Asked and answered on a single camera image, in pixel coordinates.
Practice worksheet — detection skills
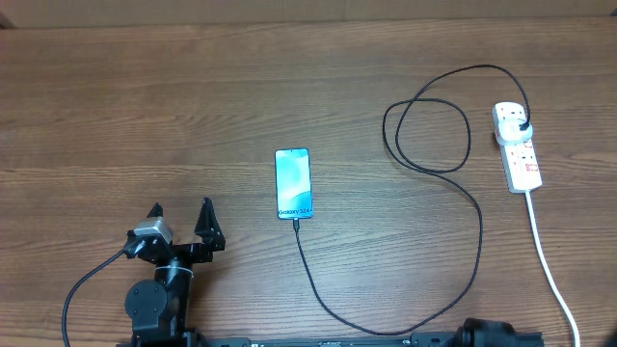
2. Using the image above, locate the Galaxy smartphone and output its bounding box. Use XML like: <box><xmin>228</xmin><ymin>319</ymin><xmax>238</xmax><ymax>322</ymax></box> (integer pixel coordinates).
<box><xmin>275</xmin><ymin>148</ymin><xmax>313</xmax><ymax>220</ymax></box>

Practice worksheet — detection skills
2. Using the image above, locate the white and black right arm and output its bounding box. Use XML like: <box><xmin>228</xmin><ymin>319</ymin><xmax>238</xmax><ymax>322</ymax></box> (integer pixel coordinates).
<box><xmin>453</xmin><ymin>318</ymin><xmax>518</xmax><ymax>347</ymax></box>

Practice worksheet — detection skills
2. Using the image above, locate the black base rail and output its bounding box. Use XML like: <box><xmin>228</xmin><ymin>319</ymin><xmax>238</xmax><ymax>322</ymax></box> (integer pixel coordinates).
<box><xmin>116</xmin><ymin>332</ymin><xmax>545</xmax><ymax>347</ymax></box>

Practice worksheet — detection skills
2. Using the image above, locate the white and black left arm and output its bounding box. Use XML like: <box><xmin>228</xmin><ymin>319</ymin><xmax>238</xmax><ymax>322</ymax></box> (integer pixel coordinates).
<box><xmin>61</xmin><ymin>198</ymin><xmax>226</xmax><ymax>346</ymax></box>

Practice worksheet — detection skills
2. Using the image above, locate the white power strip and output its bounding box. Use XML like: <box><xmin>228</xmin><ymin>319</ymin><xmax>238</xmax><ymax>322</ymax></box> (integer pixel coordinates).
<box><xmin>492</xmin><ymin>102</ymin><xmax>543</xmax><ymax>194</ymax></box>

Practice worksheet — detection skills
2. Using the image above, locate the white charger plug adapter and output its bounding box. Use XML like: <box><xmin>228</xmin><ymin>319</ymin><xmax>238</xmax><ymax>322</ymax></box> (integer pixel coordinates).
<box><xmin>496</xmin><ymin>120</ymin><xmax>533</xmax><ymax>146</ymax></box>

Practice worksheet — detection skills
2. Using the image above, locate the white power strip cord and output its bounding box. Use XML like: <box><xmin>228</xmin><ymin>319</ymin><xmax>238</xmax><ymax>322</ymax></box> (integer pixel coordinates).
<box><xmin>523</xmin><ymin>190</ymin><xmax>582</xmax><ymax>347</ymax></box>

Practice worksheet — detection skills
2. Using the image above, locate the black USB charging cable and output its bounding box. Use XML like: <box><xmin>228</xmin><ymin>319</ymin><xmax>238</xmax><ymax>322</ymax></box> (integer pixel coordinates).
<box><xmin>291</xmin><ymin>64</ymin><xmax>532</xmax><ymax>336</ymax></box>

